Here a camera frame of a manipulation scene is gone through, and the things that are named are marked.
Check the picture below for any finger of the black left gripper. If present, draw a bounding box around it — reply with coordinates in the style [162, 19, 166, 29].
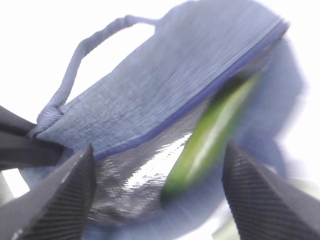
[0, 107, 64, 170]

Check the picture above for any green cucumber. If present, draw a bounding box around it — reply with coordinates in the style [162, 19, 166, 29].
[160, 73, 260, 203]

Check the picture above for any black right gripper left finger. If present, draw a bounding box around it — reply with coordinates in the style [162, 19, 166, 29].
[0, 145, 97, 240]

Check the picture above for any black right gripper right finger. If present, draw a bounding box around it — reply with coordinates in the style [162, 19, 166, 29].
[222, 141, 320, 240]

